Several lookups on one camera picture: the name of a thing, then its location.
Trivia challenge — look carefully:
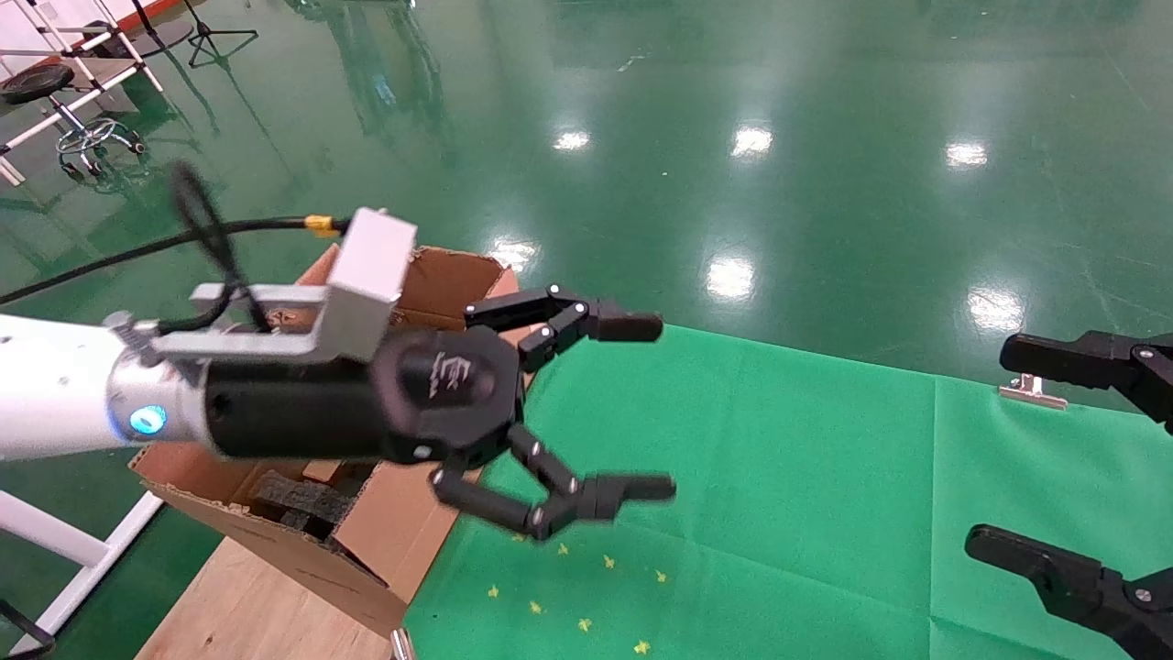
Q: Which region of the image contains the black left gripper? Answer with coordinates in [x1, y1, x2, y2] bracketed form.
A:
[203, 284, 677, 542]

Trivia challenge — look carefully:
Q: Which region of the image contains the black tripod stand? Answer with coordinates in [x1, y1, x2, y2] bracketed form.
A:
[179, 0, 259, 72]

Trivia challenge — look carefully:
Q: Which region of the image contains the black pole stand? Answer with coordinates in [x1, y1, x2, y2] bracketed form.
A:
[84, 0, 195, 61]

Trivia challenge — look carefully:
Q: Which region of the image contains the green table cloth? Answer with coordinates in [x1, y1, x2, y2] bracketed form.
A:
[403, 325, 1173, 660]

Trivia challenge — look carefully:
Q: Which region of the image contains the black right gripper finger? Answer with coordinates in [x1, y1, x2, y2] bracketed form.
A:
[999, 330, 1173, 434]
[964, 524, 1173, 660]

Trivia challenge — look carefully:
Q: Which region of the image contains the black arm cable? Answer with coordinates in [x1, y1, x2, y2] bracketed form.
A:
[0, 160, 354, 336]

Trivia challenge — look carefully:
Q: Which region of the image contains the white frame work table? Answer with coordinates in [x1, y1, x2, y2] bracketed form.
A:
[0, 0, 166, 189]

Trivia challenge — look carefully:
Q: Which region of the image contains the white metal floor stand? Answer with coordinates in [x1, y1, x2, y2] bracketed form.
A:
[0, 490, 166, 660]

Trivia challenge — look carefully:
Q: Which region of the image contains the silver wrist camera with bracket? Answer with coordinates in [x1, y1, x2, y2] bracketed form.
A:
[147, 208, 418, 363]

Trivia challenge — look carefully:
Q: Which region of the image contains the black foam block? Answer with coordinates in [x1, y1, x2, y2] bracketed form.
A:
[250, 469, 356, 540]

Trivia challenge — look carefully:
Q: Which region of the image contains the black round stool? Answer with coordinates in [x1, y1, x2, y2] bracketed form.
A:
[0, 64, 146, 182]

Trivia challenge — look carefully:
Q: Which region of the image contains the large open cardboard carton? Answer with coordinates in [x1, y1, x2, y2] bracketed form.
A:
[128, 243, 523, 638]

